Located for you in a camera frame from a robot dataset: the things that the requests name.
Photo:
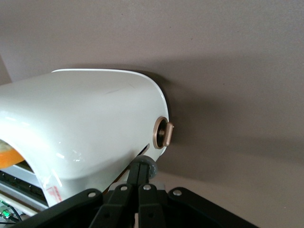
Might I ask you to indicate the toast slice with orange crust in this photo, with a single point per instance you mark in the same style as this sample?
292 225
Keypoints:
8 156

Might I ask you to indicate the white two-slot toaster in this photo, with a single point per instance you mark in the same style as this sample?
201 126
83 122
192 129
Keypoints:
83 123

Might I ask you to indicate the grey toaster lever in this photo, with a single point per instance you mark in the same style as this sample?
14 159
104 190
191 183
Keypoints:
152 167

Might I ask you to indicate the brown table cover mat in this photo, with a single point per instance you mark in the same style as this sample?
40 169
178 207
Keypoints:
213 47

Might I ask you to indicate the bronze toaster dial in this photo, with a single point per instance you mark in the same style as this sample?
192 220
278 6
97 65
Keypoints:
164 133

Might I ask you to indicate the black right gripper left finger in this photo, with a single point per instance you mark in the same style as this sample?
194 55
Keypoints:
111 206

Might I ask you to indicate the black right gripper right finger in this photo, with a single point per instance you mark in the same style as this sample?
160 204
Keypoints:
152 209

